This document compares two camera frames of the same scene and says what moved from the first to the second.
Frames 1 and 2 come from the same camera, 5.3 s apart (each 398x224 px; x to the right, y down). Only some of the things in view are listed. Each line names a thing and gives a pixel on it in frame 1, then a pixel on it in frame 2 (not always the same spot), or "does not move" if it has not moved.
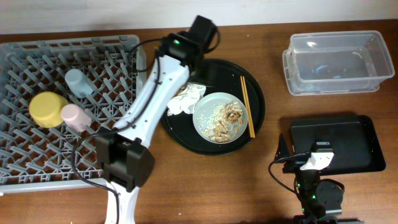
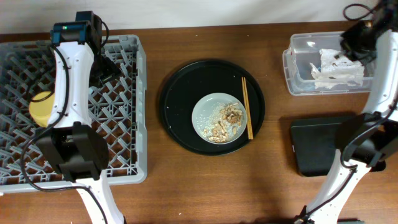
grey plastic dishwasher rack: [33, 158] does not move
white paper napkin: [185, 98] -> [336, 71]
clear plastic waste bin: [336, 63] does not move
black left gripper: [214, 74] -> [111, 69]
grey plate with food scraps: [220, 117] does not move
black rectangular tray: [352, 139] does not move
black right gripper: [293, 164] -> [344, 44]
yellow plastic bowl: [45, 109] does not move
